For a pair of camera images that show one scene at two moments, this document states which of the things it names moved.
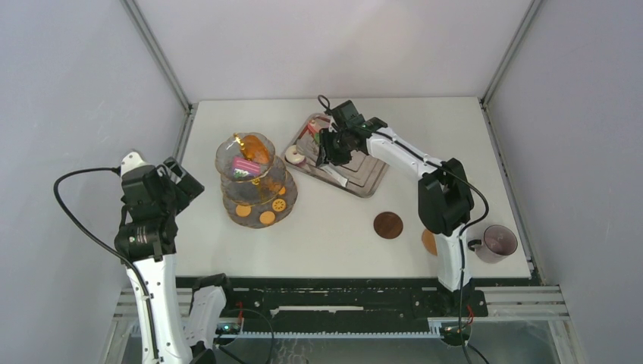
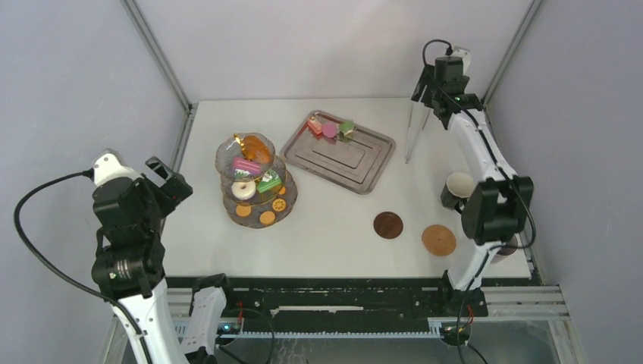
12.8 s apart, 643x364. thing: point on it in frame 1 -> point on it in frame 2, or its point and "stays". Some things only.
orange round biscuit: x=267 y=217 stays
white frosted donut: x=293 y=155 -> x=243 y=189
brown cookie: x=255 y=149 stays
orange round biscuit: x=243 y=211 stays
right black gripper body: x=336 y=145 -> x=430 y=92
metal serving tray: x=363 y=174 stays
